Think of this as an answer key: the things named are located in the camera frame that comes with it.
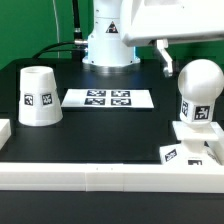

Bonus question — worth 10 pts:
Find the white marker sheet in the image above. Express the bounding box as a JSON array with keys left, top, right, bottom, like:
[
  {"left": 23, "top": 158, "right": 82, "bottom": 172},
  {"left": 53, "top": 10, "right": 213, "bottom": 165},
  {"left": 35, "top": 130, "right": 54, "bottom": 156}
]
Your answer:
[{"left": 62, "top": 89, "right": 154, "bottom": 109}]

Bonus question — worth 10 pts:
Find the white lamp base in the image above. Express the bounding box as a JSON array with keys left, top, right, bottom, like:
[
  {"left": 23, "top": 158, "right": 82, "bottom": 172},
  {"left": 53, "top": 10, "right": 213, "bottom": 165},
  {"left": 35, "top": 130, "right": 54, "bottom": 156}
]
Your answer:
[{"left": 159, "top": 121, "right": 224, "bottom": 167}]

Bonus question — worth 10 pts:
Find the black cable with metal connector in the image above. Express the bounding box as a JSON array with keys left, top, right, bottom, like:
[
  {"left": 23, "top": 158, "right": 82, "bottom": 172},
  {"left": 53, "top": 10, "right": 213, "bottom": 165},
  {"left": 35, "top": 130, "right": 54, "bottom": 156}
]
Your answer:
[{"left": 71, "top": 0, "right": 84, "bottom": 61}]

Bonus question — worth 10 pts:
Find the white lamp bulb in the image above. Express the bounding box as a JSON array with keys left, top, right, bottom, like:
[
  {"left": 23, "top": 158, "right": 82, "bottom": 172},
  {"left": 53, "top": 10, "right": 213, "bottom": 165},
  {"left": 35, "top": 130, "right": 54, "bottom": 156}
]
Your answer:
[{"left": 178, "top": 59, "right": 224, "bottom": 126}]

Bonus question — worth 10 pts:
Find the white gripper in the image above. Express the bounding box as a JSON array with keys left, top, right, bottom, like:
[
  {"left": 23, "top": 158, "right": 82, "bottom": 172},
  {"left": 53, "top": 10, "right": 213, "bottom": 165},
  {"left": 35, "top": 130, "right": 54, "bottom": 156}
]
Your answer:
[{"left": 120, "top": 0, "right": 224, "bottom": 77}]

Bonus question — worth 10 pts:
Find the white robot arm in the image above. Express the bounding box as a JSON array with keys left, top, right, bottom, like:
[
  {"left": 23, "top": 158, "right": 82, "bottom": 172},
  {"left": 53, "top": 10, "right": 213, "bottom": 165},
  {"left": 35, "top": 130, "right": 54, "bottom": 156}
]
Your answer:
[{"left": 83, "top": 0, "right": 224, "bottom": 77}]

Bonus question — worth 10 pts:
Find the white lamp shade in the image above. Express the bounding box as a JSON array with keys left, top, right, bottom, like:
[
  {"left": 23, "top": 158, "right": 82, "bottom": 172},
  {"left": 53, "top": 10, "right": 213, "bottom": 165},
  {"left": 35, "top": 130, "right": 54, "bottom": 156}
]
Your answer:
[{"left": 18, "top": 66, "right": 63, "bottom": 126}]

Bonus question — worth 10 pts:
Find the white left fence piece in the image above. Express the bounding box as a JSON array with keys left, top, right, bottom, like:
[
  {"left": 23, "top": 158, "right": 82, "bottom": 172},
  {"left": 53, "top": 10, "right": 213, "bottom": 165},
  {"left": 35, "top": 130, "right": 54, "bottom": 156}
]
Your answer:
[{"left": 0, "top": 119, "right": 11, "bottom": 150}]

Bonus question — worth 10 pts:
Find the white front fence rail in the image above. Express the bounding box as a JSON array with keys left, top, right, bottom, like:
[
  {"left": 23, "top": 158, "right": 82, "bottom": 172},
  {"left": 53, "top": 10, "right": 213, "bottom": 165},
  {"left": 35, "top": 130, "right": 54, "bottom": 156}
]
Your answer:
[{"left": 0, "top": 162, "right": 224, "bottom": 193}]

